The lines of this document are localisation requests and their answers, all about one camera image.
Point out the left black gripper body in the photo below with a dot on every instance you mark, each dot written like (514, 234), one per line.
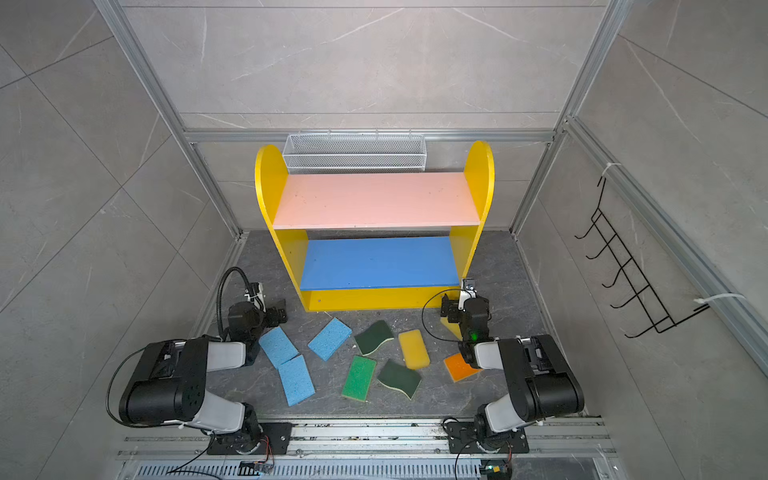
(274, 312)

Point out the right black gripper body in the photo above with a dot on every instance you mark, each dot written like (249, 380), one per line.
(452, 307)

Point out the yellow sponge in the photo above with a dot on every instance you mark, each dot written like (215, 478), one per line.
(414, 350)
(453, 328)

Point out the bright green sponge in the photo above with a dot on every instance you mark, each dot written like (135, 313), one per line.
(359, 378)

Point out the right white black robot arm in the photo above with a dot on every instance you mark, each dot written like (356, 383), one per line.
(540, 383)

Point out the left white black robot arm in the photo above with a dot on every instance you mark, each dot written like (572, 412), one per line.
(168, 385)

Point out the pink upper shelf board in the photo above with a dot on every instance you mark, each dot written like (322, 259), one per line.
(376, 201)

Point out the blue sponge far left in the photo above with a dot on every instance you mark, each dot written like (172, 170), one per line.
(277, 347)

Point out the blue sponge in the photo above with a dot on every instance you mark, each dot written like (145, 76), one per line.
(329, 339)
(296, 380)
(277, 347)

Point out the orange sponge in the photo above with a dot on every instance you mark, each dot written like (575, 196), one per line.
(458, 369)

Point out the blue sponge lower left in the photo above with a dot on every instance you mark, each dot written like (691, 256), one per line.
(296, 380)

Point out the blue sponge middle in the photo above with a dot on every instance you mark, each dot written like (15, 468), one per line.
(329, 339)

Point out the dark green scourer sponge lower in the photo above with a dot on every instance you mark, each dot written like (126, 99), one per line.
(400, 378)

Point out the dark green scourer sponge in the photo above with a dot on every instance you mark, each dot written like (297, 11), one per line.
(373, 337)
(400, 378)

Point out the dark green scourer sponge upper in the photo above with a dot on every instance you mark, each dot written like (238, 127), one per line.
(373, 337)

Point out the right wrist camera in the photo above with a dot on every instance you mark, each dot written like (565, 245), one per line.
(468, 289)

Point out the yellow shelf unit frame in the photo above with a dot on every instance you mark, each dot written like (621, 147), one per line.
(270, 176)

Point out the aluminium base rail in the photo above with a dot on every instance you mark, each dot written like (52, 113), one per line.
(408, 448)

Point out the white wire mesh basket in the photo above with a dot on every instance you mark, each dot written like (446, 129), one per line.
(310, 153)

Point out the black wall hook rack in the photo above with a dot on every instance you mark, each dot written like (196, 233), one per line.
(629, 270)

